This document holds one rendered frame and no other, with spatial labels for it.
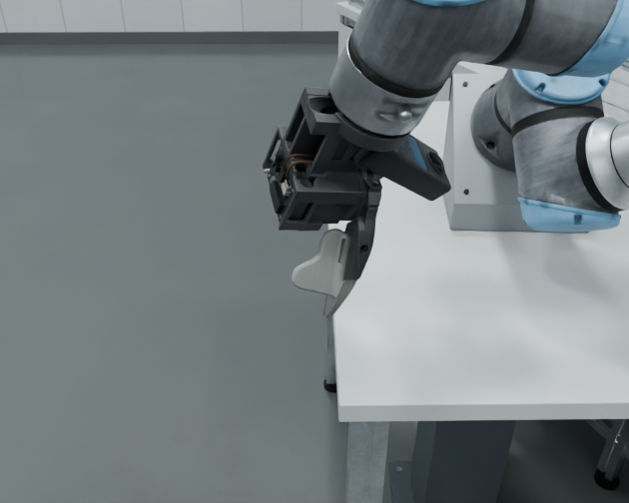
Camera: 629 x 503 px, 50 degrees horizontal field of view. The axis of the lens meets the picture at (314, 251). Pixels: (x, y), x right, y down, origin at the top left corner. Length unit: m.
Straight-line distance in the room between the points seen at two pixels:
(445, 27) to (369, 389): 0.48
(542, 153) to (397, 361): 0.32
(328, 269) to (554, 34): 0.26
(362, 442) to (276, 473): 0.95
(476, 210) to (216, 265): 1.54
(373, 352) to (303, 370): 1.20
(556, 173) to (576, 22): 0.40
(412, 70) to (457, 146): 0.64
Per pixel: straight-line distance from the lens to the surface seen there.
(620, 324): 0.97
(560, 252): 1.08
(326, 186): 0.53
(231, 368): 2.06
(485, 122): 1.05
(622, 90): 1.57
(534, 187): 0.88
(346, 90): 0.48
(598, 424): 1.83
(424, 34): 0.44
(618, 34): 0.52
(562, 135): 0.89
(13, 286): 2.57
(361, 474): 0.91
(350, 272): 0.59
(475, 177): 1.08
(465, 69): 1.79
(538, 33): 0.48
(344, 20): 2.32
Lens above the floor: 1.44
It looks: 35 degrees down
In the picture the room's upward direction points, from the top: straight up
